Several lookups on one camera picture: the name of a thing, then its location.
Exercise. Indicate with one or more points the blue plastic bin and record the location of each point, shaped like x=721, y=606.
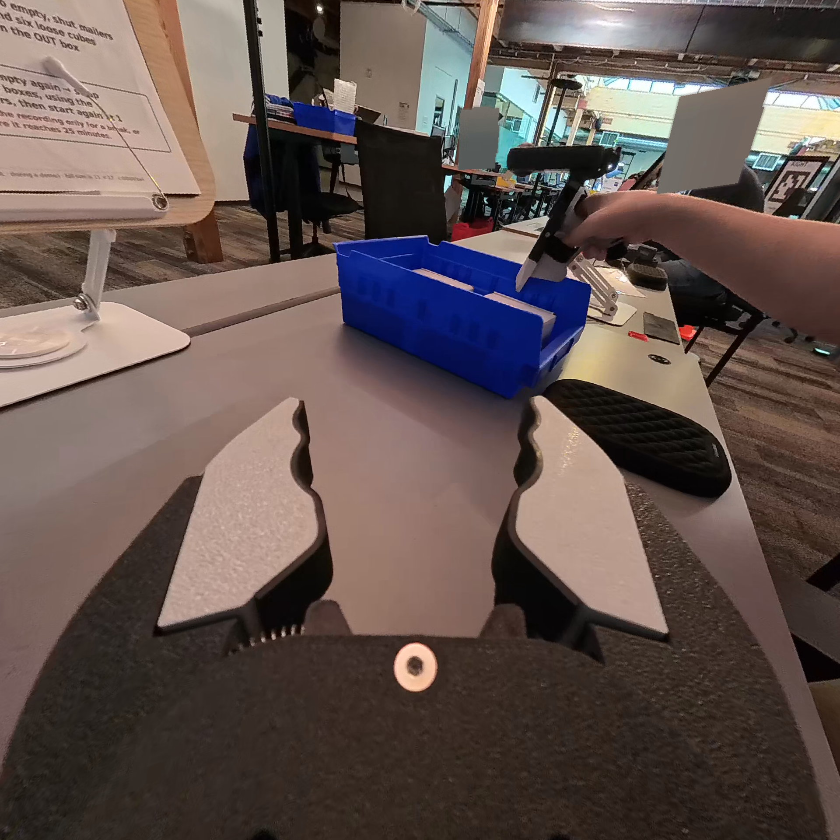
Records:
x=315, y=117
x=426, y=321

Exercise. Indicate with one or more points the black and white marker sign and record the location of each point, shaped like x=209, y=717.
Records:
x=797, y=184

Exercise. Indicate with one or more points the black square pad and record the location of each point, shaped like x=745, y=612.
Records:
x=659, y=327

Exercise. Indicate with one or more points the person's right hand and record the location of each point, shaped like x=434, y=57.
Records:
x=617, y=220

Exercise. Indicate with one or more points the person's right forearm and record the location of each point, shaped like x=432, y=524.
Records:
x=754, y=256

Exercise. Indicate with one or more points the printed instruction sheet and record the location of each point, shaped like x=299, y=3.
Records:
x=65, y=65

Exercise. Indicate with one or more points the red bag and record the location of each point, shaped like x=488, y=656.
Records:
x=471, y=229

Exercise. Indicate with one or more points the document stand with white base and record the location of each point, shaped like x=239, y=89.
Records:
x=131, y=341

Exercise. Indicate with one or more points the white cardboard mailer box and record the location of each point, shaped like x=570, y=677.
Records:
x=446, y=279
x=518, y=305

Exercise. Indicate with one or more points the black metal pole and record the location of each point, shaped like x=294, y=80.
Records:
x=262, y=131

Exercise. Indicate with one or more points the wooden pillar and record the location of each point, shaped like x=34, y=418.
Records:
x=482, y=52
x=203, y=243

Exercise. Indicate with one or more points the white folding stand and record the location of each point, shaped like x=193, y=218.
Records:
x=610, y=305

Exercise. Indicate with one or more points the black quilted wrist rest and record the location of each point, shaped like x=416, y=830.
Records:
x=643, y=433

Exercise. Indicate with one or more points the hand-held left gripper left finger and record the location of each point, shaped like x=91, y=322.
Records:
x=243, y=525

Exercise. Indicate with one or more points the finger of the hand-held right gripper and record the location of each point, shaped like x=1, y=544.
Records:
x=541, y=270

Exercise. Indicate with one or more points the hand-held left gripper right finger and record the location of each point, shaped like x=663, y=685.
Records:
x=584, y=525

